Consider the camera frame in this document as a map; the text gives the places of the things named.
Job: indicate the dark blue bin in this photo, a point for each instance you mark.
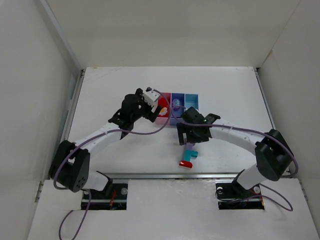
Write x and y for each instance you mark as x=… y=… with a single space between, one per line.
x=177 y=111

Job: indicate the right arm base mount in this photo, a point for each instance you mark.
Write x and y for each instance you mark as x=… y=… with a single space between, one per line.
x=231 y=199

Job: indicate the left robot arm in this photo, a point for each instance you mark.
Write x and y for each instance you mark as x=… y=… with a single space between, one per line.
x=71 y=168

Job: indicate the light blue bin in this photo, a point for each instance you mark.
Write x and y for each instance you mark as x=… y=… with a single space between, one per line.
x=191 y=100

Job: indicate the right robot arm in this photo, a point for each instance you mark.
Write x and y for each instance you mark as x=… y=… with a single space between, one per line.
x=272 y=154

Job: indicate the pink bin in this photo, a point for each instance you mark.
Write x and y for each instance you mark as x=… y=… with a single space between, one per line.
x=161 y=121

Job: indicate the purple teal red lego column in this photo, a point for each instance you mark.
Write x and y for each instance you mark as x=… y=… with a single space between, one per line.
x=188 y=154

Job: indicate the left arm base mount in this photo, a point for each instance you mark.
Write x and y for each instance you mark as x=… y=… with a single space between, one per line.
x=115 y=200

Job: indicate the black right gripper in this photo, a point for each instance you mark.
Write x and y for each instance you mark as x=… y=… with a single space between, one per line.
x=184 y=136

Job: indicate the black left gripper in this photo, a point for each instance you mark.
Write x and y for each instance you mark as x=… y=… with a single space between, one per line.
x=152 y=114

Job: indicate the purple lotus lego piece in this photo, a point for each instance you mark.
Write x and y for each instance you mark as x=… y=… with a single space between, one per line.
x=176 y=103

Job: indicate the aluminium frame rail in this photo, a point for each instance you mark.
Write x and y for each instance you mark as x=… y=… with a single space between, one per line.
x=67 y=120

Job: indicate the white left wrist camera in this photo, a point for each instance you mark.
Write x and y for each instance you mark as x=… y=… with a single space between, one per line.
x=151 y=97

